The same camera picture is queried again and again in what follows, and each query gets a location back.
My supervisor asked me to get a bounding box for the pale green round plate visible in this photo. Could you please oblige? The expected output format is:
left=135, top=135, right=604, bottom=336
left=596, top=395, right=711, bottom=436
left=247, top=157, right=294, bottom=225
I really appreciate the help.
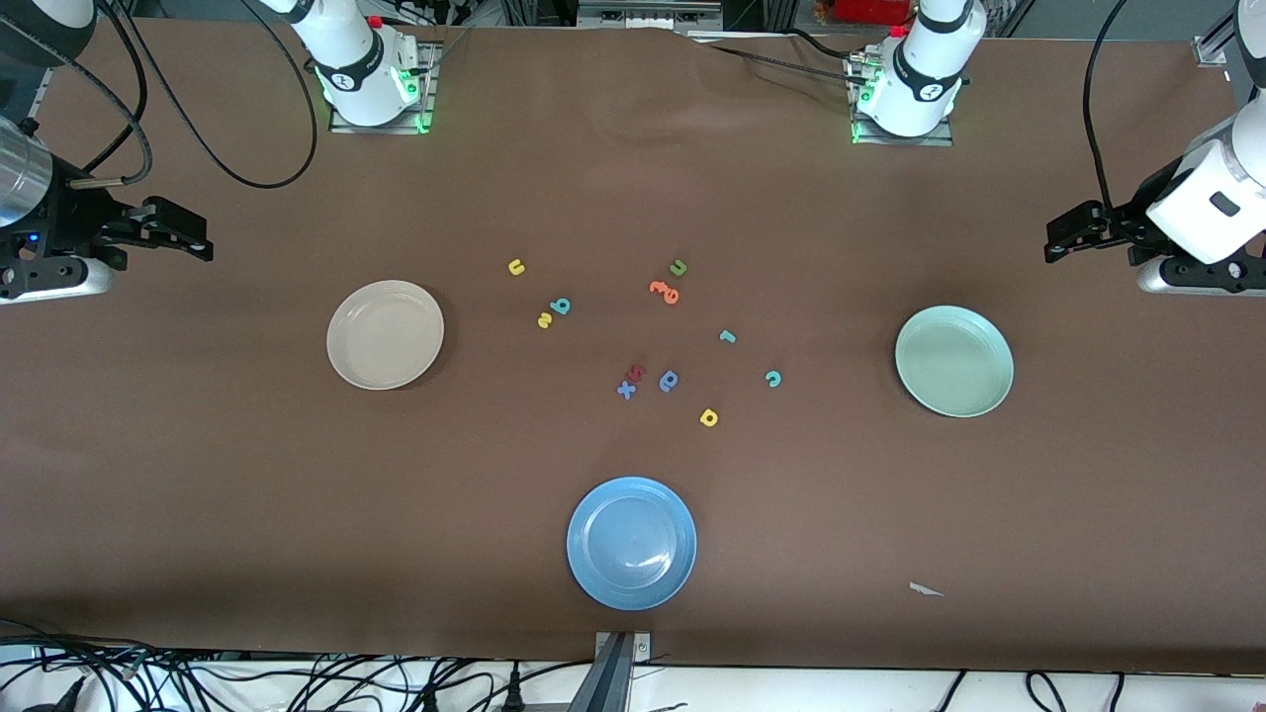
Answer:
left=894, top=305, right=1016, bottom=419

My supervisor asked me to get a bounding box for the brown table cover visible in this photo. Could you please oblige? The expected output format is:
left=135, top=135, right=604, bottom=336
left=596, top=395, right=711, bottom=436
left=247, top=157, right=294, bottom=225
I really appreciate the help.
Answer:
left=0, top=15, right=1266, bottom=675

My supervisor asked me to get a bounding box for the beige round plate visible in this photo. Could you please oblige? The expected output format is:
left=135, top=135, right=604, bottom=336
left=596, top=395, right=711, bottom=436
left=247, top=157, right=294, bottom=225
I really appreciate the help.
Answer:
left=325, top=280, right=446, bottom=392

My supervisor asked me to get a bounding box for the red box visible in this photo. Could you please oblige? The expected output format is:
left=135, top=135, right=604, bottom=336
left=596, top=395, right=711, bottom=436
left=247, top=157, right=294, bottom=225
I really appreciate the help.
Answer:
left=834, top=0, right=916, bottom=26

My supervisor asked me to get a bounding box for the blue round plate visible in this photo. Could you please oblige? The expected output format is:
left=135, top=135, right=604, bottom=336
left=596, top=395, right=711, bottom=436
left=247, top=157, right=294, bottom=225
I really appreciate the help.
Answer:
left=566, top=476, right=698, bottom=612

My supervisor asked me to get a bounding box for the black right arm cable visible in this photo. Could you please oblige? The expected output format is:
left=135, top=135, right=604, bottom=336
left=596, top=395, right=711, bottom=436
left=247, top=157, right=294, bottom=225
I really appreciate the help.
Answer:
left=64, top=0, right=319, bottom=191

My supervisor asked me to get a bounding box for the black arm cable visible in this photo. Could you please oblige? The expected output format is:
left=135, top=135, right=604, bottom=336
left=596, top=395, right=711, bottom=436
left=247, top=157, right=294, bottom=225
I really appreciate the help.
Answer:
left=1082, top=0, right=1134, bottom=214
left=64, top=0, right=319, bottom=191

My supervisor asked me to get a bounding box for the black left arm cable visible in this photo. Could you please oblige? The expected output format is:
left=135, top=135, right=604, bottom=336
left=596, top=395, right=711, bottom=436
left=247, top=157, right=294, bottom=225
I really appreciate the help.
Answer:
left=1082, top=0, right=1134, bottom=214

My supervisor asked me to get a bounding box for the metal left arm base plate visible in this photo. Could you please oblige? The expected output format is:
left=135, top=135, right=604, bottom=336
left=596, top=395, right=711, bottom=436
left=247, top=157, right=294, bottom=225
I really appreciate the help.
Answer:
left=849, top=54, right=956, bottom=148

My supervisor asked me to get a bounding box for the aluminium corner bracket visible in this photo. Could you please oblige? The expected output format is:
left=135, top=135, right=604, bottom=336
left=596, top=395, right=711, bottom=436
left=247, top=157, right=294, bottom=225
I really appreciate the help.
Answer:
left=1192, top=8, right=1243, bottom=68

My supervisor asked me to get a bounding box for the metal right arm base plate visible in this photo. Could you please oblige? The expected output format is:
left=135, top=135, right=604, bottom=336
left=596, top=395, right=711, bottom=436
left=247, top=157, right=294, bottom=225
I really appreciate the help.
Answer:
left=328, top=40, right=440, bottom=135

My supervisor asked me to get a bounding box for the black base cable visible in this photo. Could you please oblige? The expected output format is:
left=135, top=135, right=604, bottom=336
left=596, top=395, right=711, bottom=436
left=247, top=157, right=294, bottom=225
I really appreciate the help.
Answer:
left=692, top=28, right=871, bottom=90

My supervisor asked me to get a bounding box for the black tangled cable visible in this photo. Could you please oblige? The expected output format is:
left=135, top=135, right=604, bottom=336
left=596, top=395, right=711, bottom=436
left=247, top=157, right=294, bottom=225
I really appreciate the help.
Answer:
left=0, top=618, right=199, bottom=712

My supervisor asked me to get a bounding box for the black looped cable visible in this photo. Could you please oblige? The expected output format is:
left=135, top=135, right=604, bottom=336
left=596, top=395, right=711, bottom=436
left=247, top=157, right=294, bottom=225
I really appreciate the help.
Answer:
left=1024, top=670, right=1071, bottom=712

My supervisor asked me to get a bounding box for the grey metal frame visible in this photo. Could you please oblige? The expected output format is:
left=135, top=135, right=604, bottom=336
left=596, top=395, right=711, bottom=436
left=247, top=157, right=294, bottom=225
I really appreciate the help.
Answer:
left=579, top=0, right=723, bottom=31

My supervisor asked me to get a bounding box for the aluminium profile with bracket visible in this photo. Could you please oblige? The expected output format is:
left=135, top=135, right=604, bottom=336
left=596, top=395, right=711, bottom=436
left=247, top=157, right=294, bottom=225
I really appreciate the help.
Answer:
left=569, top=631, right=654, bottom=712

